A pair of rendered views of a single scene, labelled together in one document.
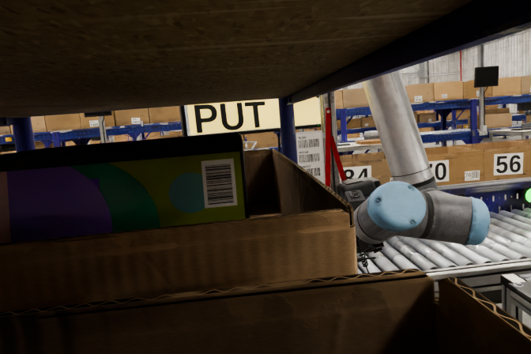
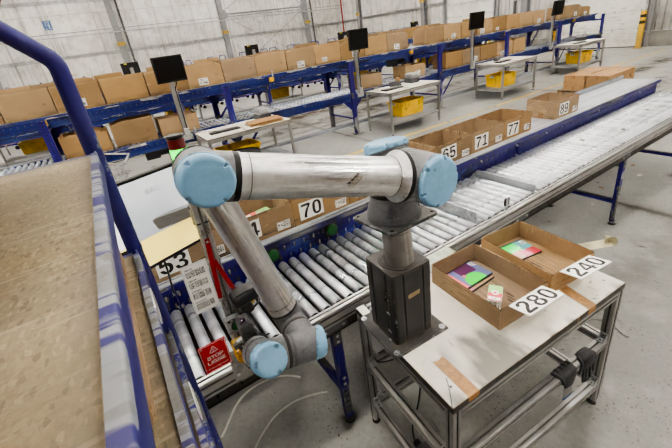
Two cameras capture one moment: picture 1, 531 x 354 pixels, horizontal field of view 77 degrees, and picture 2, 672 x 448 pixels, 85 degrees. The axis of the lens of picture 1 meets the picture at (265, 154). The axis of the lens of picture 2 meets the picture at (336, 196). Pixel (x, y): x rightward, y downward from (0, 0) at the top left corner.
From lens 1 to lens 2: 62 cm
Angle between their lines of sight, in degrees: 30
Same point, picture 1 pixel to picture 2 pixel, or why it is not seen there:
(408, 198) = (275, 355)
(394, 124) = (261, 282)
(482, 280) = (346, 311)
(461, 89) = (338, 51)
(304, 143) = (191, 273)
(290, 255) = not seen: outside the picture
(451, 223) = (304, 357)
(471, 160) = not seen: hidden behind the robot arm
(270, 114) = (150, 252)
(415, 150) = (279, 295)
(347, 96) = (227, 68)
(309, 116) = (190, 235)
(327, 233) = not seen: outside the picture
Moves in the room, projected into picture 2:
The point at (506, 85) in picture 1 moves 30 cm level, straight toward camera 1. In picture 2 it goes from (375, 44) to (375, 45)
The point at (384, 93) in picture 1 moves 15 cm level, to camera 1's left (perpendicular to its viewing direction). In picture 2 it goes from (249, 264) to (193, 285)
